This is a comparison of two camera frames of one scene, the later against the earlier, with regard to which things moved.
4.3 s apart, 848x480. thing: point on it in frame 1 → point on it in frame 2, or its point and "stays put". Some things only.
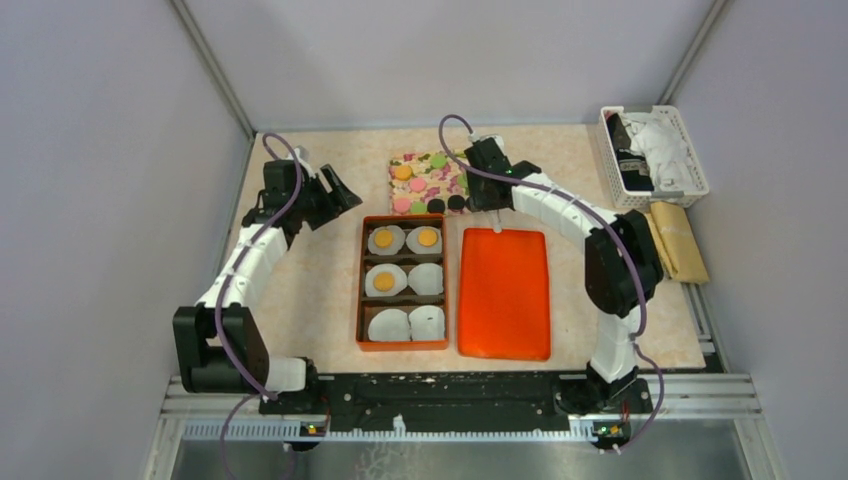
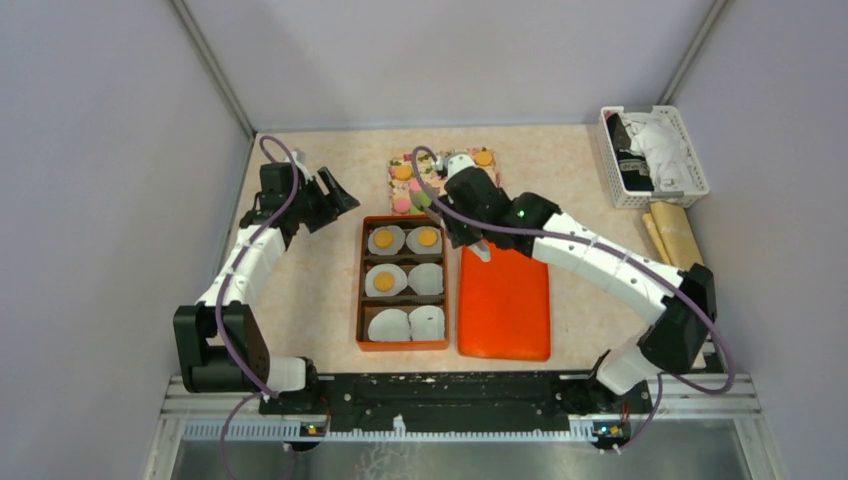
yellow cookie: [384, 281] stays put
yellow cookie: [383, 238] stays put
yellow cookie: [427, 237] stays put
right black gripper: [479, 204] → [460, 237]
